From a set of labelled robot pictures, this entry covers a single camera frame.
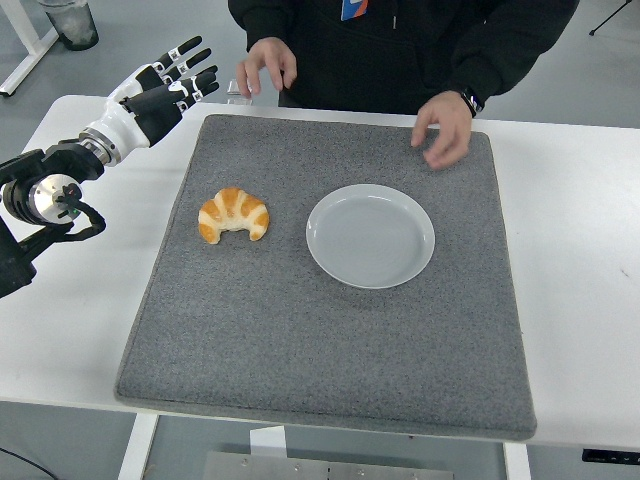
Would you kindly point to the grey metal plate with screws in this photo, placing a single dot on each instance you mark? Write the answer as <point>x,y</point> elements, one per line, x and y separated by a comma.
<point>300,470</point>

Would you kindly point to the black tripod leg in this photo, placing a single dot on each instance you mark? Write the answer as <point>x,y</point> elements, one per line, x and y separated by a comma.
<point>592,32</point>

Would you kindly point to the golden croissant bread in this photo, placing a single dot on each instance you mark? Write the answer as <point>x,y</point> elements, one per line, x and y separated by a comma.
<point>235,205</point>

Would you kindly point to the person's right hand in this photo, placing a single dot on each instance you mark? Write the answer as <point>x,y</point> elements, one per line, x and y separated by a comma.
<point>267,55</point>

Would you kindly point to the black table control panel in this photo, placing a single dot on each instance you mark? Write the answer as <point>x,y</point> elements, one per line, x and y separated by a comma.
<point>610,455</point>

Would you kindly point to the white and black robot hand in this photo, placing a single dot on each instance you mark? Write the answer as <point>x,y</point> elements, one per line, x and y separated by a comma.
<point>120,125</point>

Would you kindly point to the white bracket under table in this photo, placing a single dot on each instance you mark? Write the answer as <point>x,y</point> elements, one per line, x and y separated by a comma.
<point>267,440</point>

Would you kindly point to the black bin with plastic liner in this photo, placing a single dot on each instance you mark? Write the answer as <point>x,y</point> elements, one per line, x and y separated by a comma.
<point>75,30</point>

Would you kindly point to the person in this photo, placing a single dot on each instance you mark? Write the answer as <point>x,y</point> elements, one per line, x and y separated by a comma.
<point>350,60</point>

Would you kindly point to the person's hand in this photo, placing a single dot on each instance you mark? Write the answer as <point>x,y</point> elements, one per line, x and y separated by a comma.
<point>267,55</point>
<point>445,125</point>

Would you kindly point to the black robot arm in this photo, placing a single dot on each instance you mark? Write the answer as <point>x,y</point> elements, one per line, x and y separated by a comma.
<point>20,170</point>

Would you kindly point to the black wrist watch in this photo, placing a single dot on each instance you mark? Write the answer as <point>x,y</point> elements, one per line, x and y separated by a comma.
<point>472,101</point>

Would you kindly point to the blue badge card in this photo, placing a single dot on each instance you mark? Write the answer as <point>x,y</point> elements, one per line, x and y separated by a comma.
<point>354,9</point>

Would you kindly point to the white desk leg frame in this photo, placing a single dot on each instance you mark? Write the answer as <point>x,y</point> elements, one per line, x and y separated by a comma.
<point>30,47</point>

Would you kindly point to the small clear floor box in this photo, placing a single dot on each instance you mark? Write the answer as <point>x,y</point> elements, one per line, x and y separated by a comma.
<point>235,90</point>

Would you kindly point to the white table leg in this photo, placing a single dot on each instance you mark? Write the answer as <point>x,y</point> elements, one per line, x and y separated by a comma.
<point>517,462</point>
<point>137,450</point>

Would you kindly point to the person's left hand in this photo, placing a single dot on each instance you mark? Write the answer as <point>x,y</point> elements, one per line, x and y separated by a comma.
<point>445,125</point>

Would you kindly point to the round light grey plate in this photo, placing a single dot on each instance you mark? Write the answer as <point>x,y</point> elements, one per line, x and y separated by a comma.
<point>370,240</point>

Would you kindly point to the grey felt mat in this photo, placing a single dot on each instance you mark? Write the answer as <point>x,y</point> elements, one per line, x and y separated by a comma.
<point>300,340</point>

